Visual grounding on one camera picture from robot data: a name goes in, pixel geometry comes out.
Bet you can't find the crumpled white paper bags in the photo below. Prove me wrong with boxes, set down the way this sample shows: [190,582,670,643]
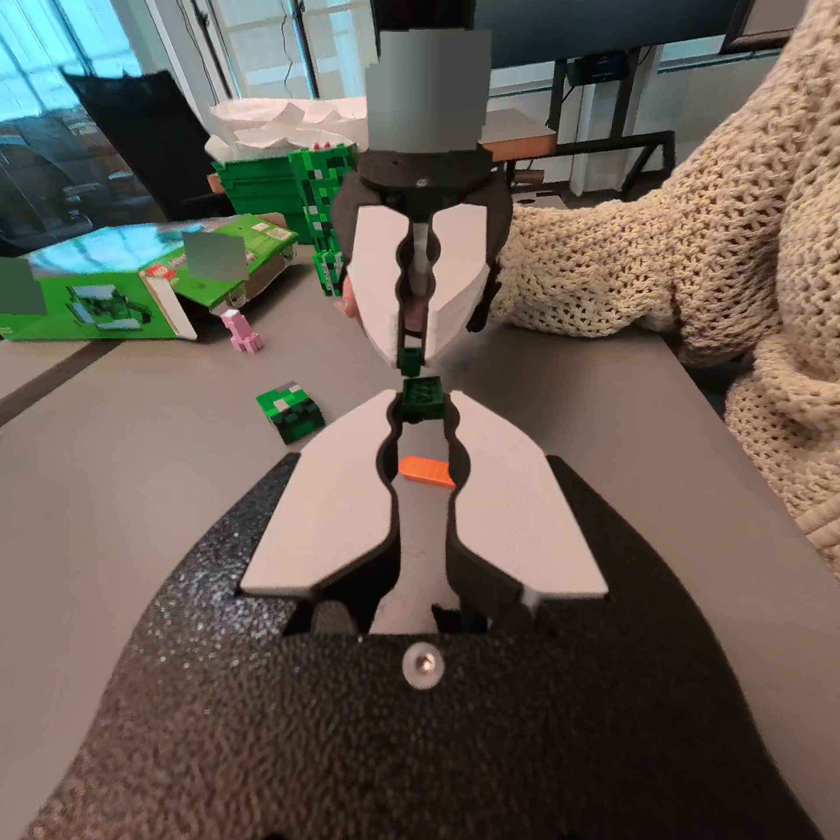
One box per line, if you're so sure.
[206,96,369,162]

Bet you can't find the pink lego pig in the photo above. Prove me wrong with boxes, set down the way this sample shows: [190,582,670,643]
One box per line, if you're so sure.
[219,308,264,356]

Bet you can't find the orange brick separator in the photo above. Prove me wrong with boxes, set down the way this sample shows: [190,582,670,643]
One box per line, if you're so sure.
[398,455,455,490]

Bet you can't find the large glass window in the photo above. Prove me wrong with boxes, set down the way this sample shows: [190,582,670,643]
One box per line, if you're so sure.
[0,0,382,224]

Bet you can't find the green cardboard lego box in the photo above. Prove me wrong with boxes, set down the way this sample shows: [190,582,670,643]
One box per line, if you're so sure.
[0,213,300,343]

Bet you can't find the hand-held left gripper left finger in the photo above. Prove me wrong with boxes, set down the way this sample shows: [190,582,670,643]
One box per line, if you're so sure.
[239,388,402,598]

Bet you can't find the small green lego cube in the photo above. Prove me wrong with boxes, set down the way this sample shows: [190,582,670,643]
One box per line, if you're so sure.
[255,382,326,446]

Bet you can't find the tall green lego figure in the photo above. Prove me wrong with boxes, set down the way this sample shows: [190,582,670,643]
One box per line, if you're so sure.
[288,145,362,298]

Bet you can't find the person's right hand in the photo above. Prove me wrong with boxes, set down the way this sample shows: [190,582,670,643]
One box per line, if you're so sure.
[336,277,427,337]

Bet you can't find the black office chair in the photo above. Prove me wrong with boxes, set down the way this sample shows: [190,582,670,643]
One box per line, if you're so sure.
[62,68,232,225]

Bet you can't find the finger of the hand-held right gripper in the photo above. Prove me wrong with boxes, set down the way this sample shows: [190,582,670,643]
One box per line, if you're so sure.
[345,204,412,368]
[423,203,497,368]

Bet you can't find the small wooden table top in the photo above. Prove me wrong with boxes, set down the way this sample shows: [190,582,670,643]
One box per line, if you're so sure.
[481,108,563,162]

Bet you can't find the green plastic crate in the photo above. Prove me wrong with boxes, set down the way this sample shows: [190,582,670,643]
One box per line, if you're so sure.
[210,156,311,219]

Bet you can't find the dark green lego brick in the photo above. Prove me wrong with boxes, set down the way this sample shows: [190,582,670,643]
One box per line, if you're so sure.
[401,375,448,425]

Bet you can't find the dark monitor screen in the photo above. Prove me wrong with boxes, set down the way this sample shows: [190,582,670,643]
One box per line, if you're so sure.
[472,0,757,70]

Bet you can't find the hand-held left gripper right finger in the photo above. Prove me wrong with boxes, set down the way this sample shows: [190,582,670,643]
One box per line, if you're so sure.
[447,390,610,600]

